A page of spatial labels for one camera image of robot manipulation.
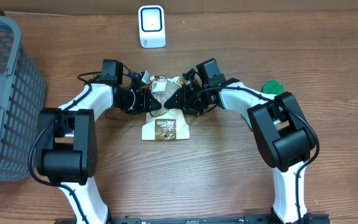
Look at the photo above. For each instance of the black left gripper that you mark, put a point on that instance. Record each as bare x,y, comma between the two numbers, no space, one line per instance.
139,101

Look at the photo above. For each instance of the beige granola bag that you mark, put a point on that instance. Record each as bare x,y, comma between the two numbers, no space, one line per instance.
165,124

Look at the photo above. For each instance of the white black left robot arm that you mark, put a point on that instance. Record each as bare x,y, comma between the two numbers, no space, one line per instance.
65,152

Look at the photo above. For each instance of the grey plastic mesh basket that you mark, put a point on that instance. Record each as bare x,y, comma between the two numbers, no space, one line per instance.
22,96

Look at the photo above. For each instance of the green lid jar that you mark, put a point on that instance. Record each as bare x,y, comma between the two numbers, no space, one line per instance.
272,87

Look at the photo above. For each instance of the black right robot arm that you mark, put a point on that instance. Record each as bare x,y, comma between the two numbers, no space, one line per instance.
285,140

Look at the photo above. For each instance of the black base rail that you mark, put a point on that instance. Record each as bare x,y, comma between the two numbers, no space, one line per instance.
247,219

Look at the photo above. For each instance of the white barcode scanner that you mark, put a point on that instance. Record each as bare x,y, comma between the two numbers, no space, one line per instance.
151,20

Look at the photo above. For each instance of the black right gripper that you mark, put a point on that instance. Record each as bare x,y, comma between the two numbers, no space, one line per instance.
184,94

